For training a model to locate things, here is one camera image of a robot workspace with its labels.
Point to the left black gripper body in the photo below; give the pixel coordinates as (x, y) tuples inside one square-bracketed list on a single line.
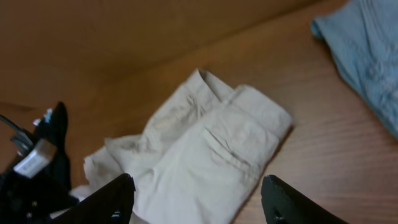
[(32, 200)]

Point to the folded light blue jeans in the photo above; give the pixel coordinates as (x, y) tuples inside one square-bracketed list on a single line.
[(362, 38)]

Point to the beige shorts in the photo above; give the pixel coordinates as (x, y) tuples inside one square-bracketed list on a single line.
[(200, 155)]

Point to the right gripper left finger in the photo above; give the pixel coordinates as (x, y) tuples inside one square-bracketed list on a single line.
[(110, 204)]

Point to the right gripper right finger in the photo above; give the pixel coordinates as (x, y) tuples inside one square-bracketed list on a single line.
[(283, 204)]

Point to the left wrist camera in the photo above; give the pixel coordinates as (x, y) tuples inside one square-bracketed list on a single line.
[(33, 154)]

